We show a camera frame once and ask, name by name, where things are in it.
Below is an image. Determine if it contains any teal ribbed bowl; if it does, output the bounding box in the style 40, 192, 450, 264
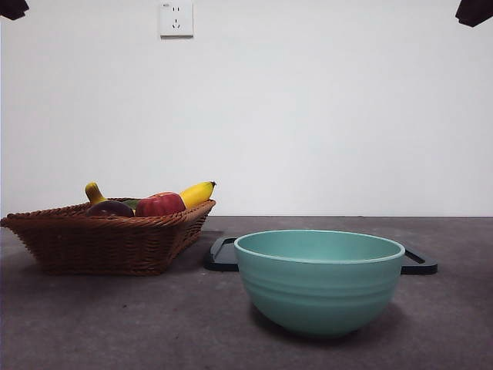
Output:
233, 228, 407, 340

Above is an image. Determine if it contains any brown wicker basket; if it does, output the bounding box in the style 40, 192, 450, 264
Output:
0, 198, 217, 277

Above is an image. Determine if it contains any red apple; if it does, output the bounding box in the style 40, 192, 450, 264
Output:
135, 191, 187, 218

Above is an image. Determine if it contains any yellow banana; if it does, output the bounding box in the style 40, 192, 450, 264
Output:
84, 180, 218, 217

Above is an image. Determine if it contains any black rectangular tray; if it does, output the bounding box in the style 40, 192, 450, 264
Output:
203, 236, 439, 276

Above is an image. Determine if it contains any white wall socket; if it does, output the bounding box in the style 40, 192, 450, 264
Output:
159, 1, 195, 39

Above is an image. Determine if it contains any dark purple plum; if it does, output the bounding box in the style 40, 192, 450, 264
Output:
85, 200, 135, 218

